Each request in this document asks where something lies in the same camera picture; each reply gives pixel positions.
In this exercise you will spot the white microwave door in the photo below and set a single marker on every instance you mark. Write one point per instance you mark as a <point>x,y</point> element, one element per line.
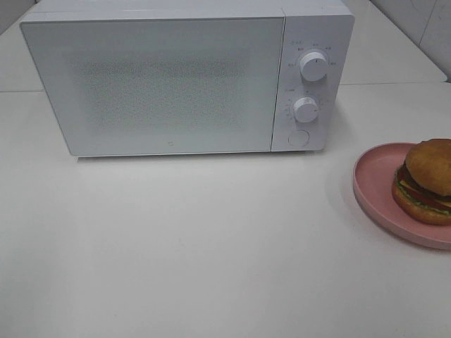
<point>127,88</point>

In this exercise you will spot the burger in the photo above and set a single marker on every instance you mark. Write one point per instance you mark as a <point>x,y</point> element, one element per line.
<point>421,185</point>

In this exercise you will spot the white microwave oven body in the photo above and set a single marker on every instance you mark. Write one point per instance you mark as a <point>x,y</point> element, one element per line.
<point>320,25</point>

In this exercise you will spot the white microwave knob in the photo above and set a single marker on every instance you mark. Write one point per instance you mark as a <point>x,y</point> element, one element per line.
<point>305,109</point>
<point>313,65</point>

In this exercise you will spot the pink plate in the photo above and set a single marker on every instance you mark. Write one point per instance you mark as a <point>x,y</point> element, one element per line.
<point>373,175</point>

